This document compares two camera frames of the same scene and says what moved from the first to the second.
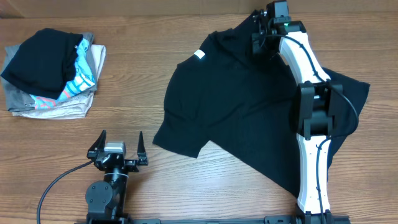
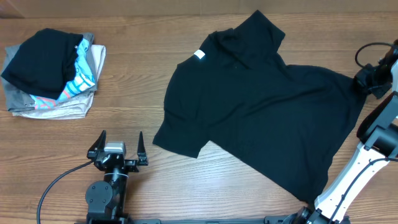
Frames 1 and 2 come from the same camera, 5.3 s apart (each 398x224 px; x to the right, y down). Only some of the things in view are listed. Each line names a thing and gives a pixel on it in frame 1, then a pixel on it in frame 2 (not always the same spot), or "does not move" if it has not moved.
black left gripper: (133, 165) does not move
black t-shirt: (244, 104) does not move
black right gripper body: (268, 48) to (377, 82)
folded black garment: (44, 63) does not move
